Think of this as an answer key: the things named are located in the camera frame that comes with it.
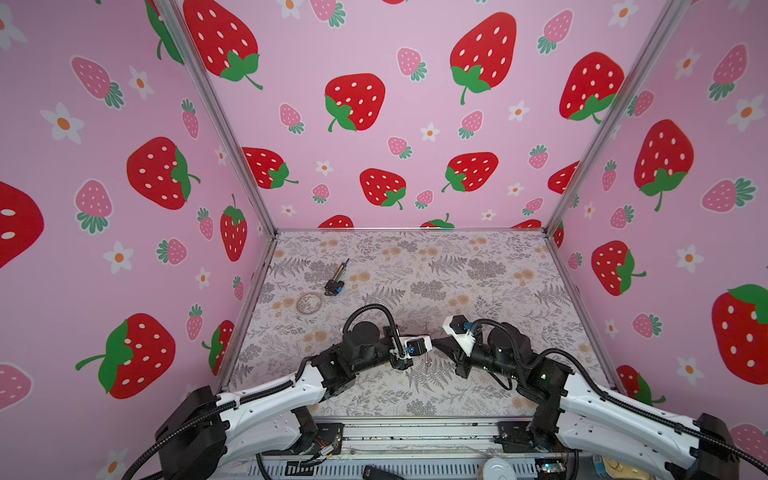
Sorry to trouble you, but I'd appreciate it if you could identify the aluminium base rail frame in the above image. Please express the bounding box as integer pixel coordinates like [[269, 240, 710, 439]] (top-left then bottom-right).
[[243, 417, 609, 479]]

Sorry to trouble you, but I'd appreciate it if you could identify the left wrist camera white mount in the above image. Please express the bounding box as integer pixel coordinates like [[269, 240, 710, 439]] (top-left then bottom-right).
[[400, 335, 432, 359]]

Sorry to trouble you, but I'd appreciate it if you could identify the black device at front edge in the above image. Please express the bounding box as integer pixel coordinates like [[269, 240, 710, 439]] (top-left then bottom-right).
[[362, 465, 404, 480]]

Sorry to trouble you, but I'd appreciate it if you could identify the gold computer mouse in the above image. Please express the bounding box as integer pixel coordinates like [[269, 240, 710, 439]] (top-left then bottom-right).
[[592, 455, 651, 480]]

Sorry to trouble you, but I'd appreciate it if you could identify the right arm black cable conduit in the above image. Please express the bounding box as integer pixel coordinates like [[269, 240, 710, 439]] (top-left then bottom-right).
[[470, 317, 768, 475]]

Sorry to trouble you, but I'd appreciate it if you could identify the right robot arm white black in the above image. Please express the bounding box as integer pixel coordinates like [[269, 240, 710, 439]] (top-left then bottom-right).
[[432, 317, 740, 479]]

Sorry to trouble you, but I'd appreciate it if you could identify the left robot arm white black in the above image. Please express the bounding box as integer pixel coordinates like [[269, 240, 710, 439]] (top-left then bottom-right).
[[155, 322, 432, 479]]

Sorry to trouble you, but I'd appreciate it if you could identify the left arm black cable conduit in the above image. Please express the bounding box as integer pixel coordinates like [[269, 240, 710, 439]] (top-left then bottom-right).
[[119, 303, 409, 480]]

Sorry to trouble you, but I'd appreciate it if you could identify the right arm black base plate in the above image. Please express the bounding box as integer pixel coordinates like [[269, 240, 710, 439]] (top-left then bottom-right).
[[493, 420, 564, 454]]

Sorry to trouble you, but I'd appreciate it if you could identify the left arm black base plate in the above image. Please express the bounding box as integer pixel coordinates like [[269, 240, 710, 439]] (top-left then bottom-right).
[[292, 422, 345, 456]]

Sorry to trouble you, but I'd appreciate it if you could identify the white round puck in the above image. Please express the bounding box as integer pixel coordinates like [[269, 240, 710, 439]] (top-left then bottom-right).
[[478, 457, 518, 480]]

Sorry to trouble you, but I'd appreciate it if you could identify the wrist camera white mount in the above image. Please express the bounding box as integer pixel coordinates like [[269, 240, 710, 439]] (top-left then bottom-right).
[[442, 315, 476, 356], [400, 335, 432, 359]]

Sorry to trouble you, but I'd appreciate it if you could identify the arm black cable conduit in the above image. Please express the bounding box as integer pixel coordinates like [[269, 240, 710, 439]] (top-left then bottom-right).
[[119, 303, 409, 480], [470, 317, 768, 475]]

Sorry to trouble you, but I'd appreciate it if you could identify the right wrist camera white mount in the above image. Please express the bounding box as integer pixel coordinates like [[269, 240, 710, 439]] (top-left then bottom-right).
[[442, 315, 476, 356]]

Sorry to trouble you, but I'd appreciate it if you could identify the green circuit board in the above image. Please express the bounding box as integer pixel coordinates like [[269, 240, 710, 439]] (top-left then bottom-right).
[[535, 459, 567, 480]]

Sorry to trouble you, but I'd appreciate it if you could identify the grey perforated metal ring disc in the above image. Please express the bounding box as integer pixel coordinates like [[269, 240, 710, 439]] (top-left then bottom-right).
[[296, 293, 323, 315]]

